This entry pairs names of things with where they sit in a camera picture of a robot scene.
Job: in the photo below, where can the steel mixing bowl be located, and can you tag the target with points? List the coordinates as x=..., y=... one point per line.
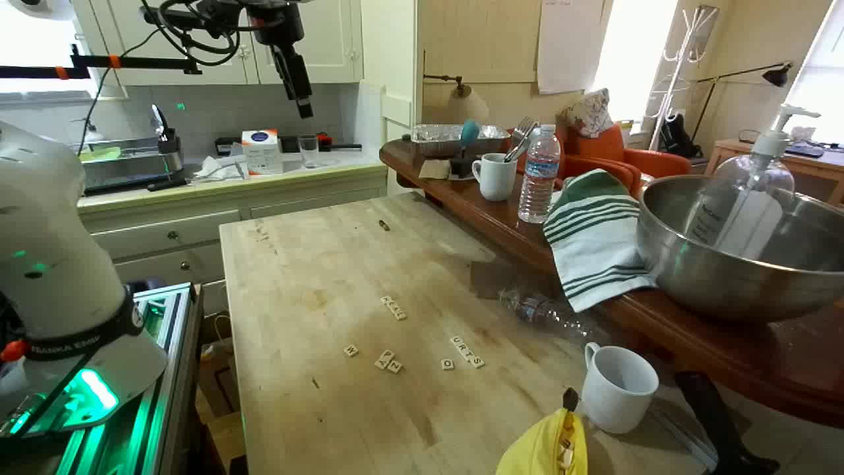
x=792, y=261

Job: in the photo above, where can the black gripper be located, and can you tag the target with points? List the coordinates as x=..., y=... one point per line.
x=279, y=23

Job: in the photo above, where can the white coat rack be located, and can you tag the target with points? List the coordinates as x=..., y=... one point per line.
x=694, y=36

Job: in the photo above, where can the letter T tile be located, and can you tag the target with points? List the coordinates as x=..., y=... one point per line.
x=458, y=345

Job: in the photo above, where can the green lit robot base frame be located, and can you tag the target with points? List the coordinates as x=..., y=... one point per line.
x=123, y=410

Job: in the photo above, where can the brown wooden counter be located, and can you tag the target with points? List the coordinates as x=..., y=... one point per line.
x=784, y=366

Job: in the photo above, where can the white tissue box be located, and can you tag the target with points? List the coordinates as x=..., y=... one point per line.
x=262, y=149

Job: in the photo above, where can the letter U tile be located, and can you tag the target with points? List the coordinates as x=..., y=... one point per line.
x=475, y=364

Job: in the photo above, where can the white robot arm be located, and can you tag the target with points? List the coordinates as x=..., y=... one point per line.
x=86, y=348

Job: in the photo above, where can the black object bottom right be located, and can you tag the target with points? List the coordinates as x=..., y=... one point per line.
x=710, y=410

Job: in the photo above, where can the clear pump dispenser bottle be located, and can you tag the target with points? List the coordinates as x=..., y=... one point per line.
x=738, y=211

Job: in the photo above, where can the white mug far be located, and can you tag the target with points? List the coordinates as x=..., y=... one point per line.
x=494, y=176

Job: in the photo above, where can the green striped white towel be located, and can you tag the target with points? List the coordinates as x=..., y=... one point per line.
x=593, y=232

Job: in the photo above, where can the white mug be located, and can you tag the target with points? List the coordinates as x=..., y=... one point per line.
x=494, y=176
x=619, y=386

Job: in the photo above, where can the left pile letter tiles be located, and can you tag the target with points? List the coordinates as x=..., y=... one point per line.
x=390, y=364

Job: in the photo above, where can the gooseneck lamp left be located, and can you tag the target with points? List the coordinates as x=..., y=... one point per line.
x=461, y=102

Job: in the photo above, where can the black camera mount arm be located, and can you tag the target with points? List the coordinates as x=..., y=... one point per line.
x=78, y=68

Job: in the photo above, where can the letter R tile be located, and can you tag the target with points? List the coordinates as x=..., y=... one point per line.
x=466, y=353

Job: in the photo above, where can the letter S tile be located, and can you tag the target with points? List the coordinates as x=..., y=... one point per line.
x=448, y=366

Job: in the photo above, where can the orange chair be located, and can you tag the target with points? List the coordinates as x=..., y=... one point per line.
x=635, y=168

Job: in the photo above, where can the upper pair of tiles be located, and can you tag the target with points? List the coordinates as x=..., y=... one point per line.
x=394, y=307

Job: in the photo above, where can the white mug near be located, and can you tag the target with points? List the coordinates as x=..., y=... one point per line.
x=619, y=386

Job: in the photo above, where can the plastic water bottle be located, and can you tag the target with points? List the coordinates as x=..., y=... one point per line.
x=539, y=176

